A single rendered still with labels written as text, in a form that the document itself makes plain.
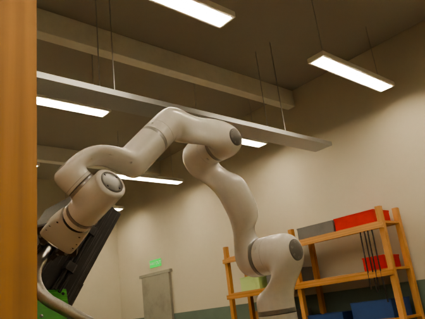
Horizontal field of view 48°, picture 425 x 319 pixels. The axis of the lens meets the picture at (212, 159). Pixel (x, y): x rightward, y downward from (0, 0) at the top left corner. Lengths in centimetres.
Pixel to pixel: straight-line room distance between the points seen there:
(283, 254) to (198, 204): 833
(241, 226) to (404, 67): 596
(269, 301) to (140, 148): 61
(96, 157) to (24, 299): 45
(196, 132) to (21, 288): 72
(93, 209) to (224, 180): 47
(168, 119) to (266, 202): 707
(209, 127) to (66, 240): 51
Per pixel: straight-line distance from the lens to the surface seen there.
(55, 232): 129
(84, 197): 117
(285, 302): 151
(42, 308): 162
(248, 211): 148
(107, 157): 124
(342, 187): 745
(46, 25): 582
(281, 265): 147
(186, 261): 1002
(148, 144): 129
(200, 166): 149
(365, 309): 662
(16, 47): 105
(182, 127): 140
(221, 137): 140
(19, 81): 101
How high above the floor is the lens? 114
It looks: 18 degrees up
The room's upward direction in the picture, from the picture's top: 7 degrees counter-clockwise
